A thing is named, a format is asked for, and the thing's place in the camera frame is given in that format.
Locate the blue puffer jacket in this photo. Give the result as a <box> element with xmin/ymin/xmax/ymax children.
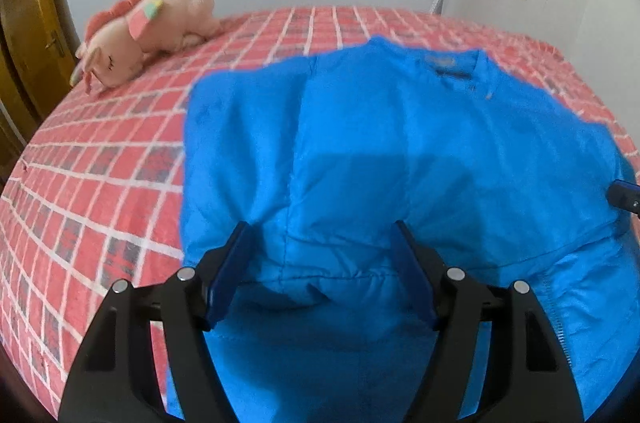
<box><xmin>180</xmin><ymin>38</ymin><xmax>639</xmax><ymax>422</ymax></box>

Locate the red plaid bed sheet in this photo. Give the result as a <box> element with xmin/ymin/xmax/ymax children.
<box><xmin>1</xmin><ymin>7</ymin><xmax>639</xmax><ymax>419</ymax></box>

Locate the wooden door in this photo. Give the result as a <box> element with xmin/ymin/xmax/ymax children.
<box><xmin>1</xmin><ymin>0</ymin><xmax>75</xmax><ymax>148</ymax></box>

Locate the pink plush unicorn toy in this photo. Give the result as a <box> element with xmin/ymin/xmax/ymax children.
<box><xmin>70</xmin><ymin>0</ymin><xmax>222</xmax><ymax>91</ymax></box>

